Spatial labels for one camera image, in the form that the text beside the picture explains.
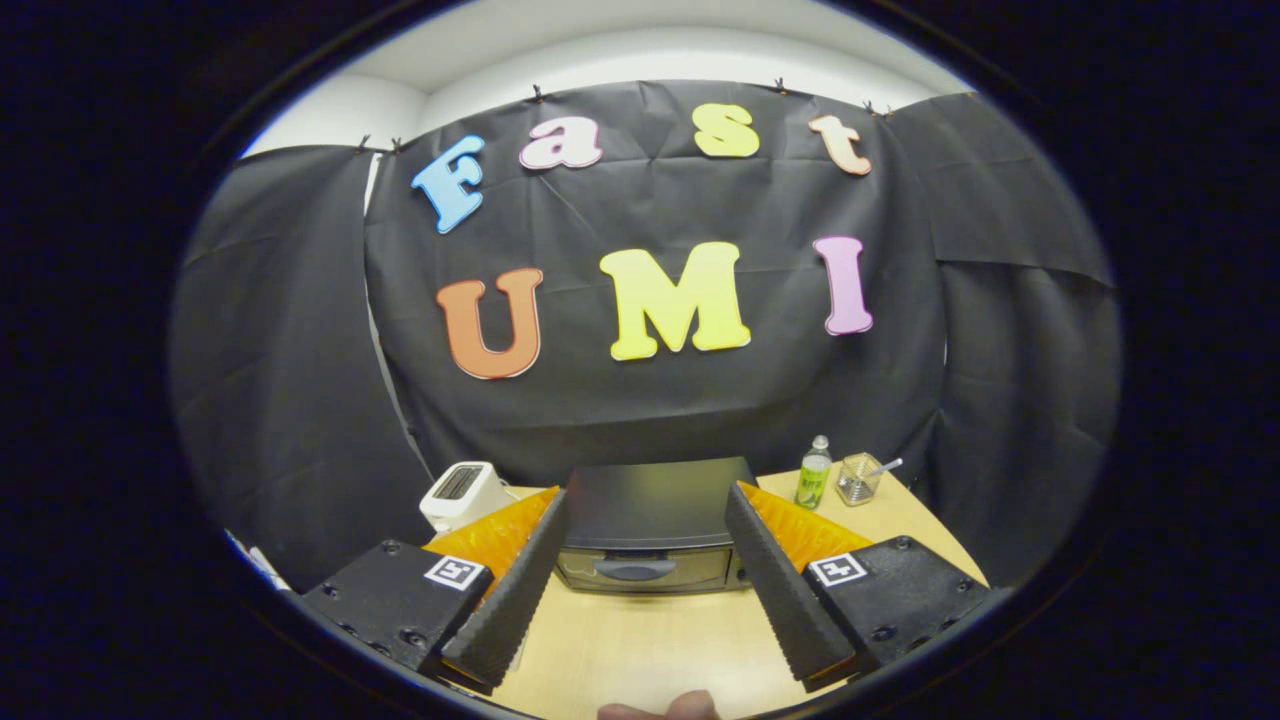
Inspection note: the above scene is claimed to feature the blue and white clutter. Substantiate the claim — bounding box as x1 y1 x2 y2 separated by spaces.
225 528 291 593

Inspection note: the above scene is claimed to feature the green label plastic bottle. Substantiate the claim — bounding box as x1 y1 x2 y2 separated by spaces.
795 435 834 511

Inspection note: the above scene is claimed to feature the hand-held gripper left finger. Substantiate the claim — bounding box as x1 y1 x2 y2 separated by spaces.
298 487 572 693

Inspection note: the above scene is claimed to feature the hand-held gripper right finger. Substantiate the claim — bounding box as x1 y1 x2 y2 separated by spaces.
724 482 993 693

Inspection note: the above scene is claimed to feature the white pop-up toaster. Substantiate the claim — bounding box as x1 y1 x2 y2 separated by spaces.
420 461 521 534

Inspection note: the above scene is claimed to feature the black toaster oven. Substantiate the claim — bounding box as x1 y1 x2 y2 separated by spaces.
555 457 758 596

